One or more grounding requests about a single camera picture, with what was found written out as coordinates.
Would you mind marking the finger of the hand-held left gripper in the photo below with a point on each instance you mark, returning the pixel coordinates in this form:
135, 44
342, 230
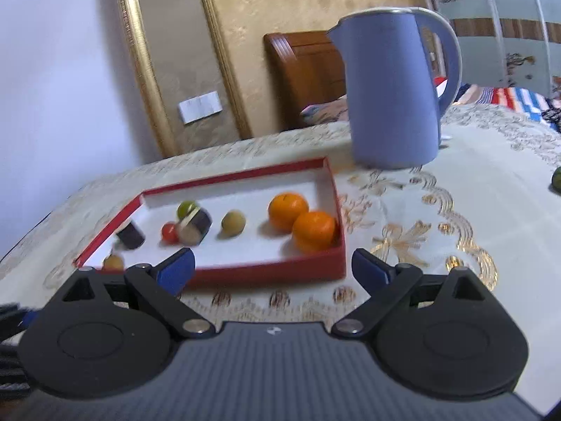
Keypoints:
28, 319

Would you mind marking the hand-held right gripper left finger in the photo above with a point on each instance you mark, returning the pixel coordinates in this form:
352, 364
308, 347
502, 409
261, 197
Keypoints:
175, 272

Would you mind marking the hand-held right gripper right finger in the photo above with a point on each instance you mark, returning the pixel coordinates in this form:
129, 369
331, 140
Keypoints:
370, 269

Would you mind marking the red cherry tomato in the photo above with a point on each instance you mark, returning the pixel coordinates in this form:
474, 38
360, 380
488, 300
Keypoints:
168, 232

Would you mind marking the dark sugarcane piece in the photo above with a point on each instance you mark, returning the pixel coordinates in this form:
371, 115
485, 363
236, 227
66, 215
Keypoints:
130, 236
195, 228

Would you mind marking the small brown longan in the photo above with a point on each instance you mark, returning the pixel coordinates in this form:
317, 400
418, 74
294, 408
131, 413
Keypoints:
113, 263

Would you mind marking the small green tomato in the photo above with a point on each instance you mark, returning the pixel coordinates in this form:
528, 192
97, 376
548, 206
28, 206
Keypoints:
185, 208

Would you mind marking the mandarin orange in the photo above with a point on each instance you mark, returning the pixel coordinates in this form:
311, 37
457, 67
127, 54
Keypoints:
287, 210
314, 231

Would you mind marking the yellow-green plum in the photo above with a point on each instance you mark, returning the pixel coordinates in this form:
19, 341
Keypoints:
233, 222

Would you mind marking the red cardboard tray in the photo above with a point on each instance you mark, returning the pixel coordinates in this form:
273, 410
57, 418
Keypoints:
263, 245

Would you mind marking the cream embroidered tablecloth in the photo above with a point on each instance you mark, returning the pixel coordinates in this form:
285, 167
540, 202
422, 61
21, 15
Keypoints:
438, 184

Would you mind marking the pink floral pillow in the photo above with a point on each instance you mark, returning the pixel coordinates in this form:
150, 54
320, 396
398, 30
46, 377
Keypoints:
326, 112

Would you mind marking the blue electric kettle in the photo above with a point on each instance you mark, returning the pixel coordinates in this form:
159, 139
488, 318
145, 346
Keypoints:
385, 96

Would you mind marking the wooden chair back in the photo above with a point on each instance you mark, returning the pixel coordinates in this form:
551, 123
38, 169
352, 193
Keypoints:
307, 74

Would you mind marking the small green citrus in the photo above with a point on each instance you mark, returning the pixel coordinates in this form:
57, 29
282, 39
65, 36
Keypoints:
557, 180

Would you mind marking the striped colourful blanket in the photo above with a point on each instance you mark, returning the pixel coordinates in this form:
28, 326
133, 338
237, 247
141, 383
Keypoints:
517, 98

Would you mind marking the dark floral cloth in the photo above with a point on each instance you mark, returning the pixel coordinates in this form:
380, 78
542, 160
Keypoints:
551, 117

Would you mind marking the floral glass door wardrobe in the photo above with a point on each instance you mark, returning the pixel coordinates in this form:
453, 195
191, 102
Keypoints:
517, 0

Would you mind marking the white light switch panel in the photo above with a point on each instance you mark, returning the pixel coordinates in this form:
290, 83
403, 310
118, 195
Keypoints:
199, 107

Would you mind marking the gold wall frame moulding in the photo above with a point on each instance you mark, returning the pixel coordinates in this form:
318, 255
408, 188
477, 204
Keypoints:
148, 74

